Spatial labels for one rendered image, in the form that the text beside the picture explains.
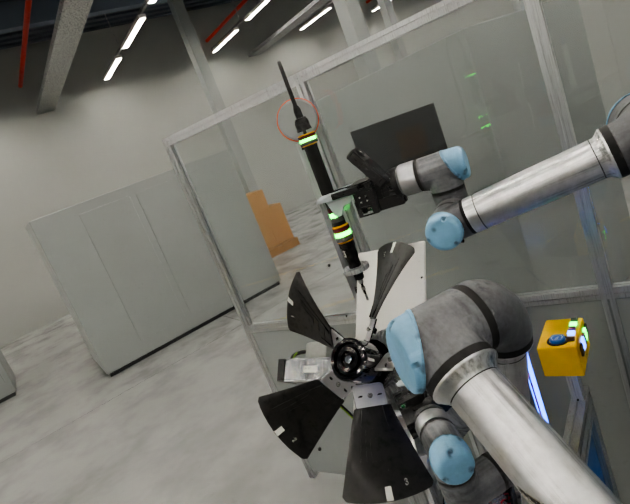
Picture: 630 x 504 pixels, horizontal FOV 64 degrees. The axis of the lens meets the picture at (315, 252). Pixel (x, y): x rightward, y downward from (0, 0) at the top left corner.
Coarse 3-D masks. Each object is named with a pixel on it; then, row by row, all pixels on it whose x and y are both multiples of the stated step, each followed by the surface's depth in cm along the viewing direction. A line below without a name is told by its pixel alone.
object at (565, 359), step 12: (552, 324) 144; (564, 324) 141; (576, 336) 134; (540, 348) 135; (552, 348) 133; (564, 348) 131; (576, 348) 130; (588, 348) 140; (540, 360) 136; (552, 360) 134; (564, 360) 132; (576, 360) 131; (552, 372) 135; (564, 372) 134; (576, 372) 132
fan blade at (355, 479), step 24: (360, 408) 133; (384, 408) 134; (360, 432) 130; (384, 432) 130; (360, 456) 127; (384, 456) 127; (408, 456) 127; (360, 480) 125; (384, 480) 124; (432, 480) 124
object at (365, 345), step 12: (336, 348) 139; (348, 348) 137; (360, 348) 134; (372, 348) 137; (384, 348) 142; (336, 360) 139; (360, 360) 134; (336, 372) 137; (348, 372) 135; (360, 372) 132; (372, 372) 135; (384, 372) 140; (360, 384) 139; (384, 384) 140
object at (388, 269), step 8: (384, 248) 150; (400, 248) 139; (408, 248) 135; (392, 256) 142; (400, 256) 137; (408, 256) 134; (384, 264) 145; (392, 264) 139; (400, 264) 135; (384, 272) 143; (392, 272) 138; (400, 272) 134; (376, 280) 150; (384, 280) 140; (392, 280) 136; (376, 288) 147; (384, 288) 138; (376, 296) 143; (384, 296) 136; (376, 304) 140; (376, 312) 137
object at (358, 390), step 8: (368, 384) 137; (376, 384) 138; (360, 392) 136; (368, 392) 136; (376, 392) 137; (384, 392) 137; (360, 400) 135; (368, 400) 135; (376, 400) 135; (384, 400) 136
